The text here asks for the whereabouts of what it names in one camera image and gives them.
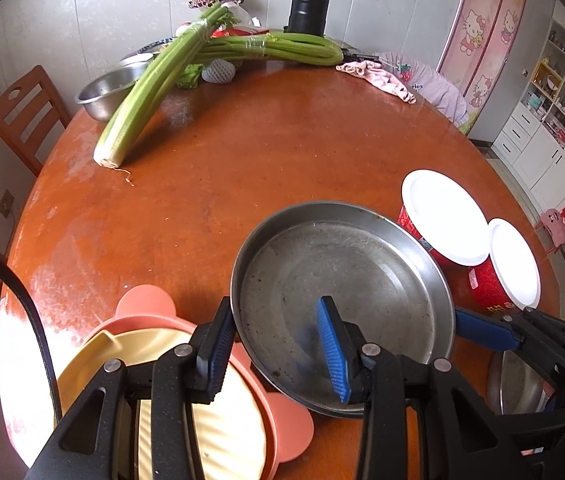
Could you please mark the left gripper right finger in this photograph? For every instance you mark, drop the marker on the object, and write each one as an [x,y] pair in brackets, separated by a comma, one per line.
[459,436]

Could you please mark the pink cloth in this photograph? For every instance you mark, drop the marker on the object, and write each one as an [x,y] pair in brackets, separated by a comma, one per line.
[377,76]

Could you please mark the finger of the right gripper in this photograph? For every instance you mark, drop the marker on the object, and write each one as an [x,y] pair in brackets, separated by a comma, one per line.
[492,332]

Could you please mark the shiny steel bowl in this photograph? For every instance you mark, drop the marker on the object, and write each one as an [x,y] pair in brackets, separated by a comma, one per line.
[513,387]

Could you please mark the green leafy vegetable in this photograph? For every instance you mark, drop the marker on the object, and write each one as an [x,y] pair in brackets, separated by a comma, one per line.
[190,77]

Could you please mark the orange bear-shaped plate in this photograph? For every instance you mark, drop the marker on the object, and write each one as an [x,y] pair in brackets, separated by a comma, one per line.
[289,427]

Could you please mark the black thermos bottle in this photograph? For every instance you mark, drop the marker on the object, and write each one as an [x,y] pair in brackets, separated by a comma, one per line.
[308,17]

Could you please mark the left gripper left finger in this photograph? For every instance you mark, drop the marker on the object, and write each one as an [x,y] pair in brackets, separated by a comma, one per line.
[98,437]

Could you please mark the celery bunch right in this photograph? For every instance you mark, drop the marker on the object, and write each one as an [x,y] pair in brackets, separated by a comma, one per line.
[281,46]

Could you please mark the celery bunch left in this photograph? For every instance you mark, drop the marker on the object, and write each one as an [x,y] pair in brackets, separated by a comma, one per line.
[135,111]

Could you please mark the brown wooden chair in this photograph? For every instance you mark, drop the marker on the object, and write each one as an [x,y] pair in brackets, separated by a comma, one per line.
[29,109]

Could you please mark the steel round pan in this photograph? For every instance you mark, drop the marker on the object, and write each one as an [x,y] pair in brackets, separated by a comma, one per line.
[378,275]

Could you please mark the white shelf cabinet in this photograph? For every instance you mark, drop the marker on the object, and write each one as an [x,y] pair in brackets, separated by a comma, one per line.
[531,143]

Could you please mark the pink child stool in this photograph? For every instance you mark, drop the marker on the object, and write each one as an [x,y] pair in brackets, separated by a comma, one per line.
[553,223]

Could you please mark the wall power socket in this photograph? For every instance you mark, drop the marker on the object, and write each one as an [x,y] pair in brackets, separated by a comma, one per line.
[6,204]

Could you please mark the steel mixing bowl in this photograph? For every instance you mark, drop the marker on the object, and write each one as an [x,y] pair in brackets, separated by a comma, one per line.
[103,96]

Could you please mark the yellow shell-shaped plate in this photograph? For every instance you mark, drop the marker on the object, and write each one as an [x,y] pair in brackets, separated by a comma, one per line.
[230,431]

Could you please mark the pink clothing on chair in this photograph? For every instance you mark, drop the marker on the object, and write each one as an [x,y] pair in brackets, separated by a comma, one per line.
[429,83]

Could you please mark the celery bunch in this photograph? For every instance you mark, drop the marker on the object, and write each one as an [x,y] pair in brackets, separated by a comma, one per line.
[281,46]
[135,111]

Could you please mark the red paper bowl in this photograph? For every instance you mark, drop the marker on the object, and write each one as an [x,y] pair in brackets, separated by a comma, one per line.
[443,217]
[508,280]

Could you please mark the pink Hello Kitty wardrobe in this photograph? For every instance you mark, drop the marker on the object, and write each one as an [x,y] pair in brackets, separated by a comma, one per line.
[478,48]

